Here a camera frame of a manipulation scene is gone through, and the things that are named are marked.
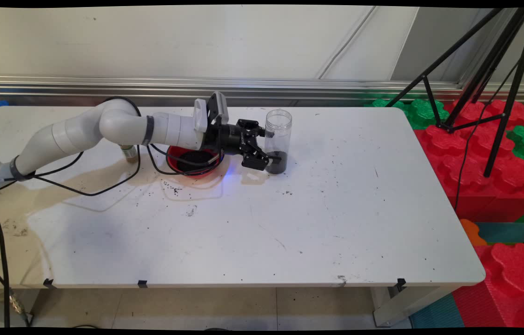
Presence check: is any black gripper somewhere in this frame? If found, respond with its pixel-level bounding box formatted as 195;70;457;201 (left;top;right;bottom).
204;119;286;171

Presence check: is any clear plastic jar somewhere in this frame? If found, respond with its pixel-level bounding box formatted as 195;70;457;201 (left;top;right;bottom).
264;109;293;175

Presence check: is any black seeds batch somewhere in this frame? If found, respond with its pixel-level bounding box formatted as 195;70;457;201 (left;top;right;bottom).
265;151;289;175

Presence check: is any black seeds heap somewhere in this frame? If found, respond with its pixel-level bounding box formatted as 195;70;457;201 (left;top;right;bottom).
178;150;218;171

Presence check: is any red bowl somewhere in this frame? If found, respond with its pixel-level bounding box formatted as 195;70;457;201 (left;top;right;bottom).
166;145;225;180

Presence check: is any green capped spice bottle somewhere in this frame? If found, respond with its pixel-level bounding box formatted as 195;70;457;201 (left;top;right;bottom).
120;145;139;164

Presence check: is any orange foam piece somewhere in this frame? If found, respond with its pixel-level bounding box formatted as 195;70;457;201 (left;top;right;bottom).
459;219;488;247

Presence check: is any black tripod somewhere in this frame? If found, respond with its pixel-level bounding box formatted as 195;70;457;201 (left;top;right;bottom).
385;7;524;180

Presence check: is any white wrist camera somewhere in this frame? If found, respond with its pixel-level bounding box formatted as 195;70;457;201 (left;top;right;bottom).
193;92;230;133

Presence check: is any aluminium wall rail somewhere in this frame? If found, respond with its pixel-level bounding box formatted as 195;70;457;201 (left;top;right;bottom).
0;74;524;105

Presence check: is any black camera cable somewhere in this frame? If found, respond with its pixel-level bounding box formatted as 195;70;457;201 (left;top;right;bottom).
11;95;225;197

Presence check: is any thick black cable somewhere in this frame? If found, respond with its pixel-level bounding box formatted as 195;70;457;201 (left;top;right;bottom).
0;190;34;328

